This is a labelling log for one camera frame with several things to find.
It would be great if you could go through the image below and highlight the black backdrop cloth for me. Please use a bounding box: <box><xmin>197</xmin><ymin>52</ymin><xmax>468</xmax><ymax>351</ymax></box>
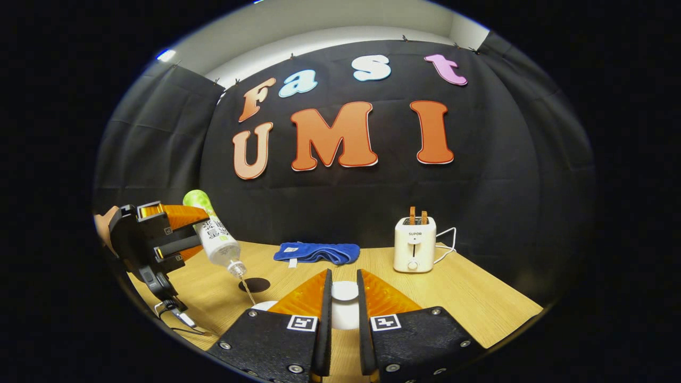
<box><xmin>93</xmin><ymin>31</ymin><xmax>595</xmax><ymax>304</ymax></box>

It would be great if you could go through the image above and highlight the white toaster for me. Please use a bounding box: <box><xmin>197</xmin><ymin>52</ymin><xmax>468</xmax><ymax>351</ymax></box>
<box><xmin>394</xmin><ymin>216</ymin><xmax>437</xmax><ymax>273</ymax></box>

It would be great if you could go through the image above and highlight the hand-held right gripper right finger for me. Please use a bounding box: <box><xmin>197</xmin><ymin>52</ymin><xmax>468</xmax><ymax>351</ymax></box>
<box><xmin>356</xmin><ymin>269</ymin><xmax>486</xmax><ymax>383</ymax></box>

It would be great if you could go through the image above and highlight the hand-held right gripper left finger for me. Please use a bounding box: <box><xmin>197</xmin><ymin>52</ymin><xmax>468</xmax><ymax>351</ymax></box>
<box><xmin>207</xmin><ymin>269</ymin><xmax>333</xmax><ymax>383</ymax></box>

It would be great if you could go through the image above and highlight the white teacup lid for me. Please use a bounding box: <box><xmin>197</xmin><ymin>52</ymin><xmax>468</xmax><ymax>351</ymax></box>
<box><xmin>330</xmin><ymin>280</ymin><xmax>360</xmax><ymax>331</ymax></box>

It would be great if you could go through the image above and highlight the blue towel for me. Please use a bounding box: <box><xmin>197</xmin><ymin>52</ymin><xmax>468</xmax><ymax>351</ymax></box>
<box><xmin>273</xmin><ymin>242</ymin><xmax>361</xmax><ymax>268</ymax></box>

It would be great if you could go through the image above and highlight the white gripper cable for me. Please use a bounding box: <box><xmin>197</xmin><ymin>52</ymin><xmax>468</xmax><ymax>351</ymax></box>
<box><xmin>154</xmin><ymin>300</ymin><xmax>198</xmax><ymax>329</ymax></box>

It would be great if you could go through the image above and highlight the white green water bottle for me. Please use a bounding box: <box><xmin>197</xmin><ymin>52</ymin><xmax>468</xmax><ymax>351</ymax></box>
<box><xmin>182</xmin><ymin>190</ymin><xmax>248</xmax><ymax>279</ymax></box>

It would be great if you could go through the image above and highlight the white toaster cable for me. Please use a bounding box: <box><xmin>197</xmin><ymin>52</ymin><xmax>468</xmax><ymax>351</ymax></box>
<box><xmin>433</xmin><ymin>227</ymin><xmax>458</xmax><ymax>265</ymax></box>

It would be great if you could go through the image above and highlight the black round coaster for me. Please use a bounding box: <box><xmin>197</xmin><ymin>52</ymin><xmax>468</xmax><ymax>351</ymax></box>
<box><xmin>238</xmin><ymin>277</ymin><xmax>271</xmax><ymax>294</ymax></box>

